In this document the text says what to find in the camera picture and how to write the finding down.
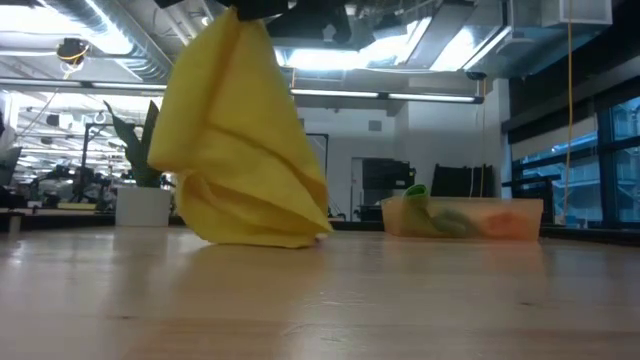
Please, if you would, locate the orange microfiber towel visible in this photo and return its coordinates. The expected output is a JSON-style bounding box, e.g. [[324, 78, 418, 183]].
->
[[480, 210, 532, 241]]

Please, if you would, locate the black bin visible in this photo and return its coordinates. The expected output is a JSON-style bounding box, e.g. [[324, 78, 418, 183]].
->
[[359, 204, 387, 223]]

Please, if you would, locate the green microfiber towel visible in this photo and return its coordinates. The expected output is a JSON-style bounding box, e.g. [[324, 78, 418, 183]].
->
[[401, 183, 439, 237]]

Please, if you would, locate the white plant pot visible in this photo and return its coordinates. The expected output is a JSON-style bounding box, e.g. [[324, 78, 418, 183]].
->
[[115, 186, 172, 228]]

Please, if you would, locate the green artificial plant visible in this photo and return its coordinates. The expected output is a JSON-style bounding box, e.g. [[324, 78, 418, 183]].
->
[[103, 99, 167, 189]]

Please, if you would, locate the yellow microfiber towel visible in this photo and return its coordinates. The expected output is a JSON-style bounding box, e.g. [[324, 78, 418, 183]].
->
[[147, 7, 334, 250]]

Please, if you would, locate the background black station frame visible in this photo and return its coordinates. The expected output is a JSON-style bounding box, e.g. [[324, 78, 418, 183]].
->
[[305, 132, 330, 201]]

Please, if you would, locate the ceiling cable reel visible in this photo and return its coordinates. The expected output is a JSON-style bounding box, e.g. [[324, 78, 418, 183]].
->
[[55, 37, 91, 66]]

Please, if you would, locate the yellow hanging cable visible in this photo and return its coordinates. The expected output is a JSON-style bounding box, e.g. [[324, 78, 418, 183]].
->
[[563, 0, 574, 201]]

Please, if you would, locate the black monitor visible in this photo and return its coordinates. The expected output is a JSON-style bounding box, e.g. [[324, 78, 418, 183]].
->
[[362, 158, 417, 197], [430, 163, 497, 198]]

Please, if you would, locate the orange basket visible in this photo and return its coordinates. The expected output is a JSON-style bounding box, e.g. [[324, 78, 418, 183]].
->
[[380, 196, 545, 243]]

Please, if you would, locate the background work table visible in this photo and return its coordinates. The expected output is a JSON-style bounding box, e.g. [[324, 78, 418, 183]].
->
[[327, 214, 386, 232]]

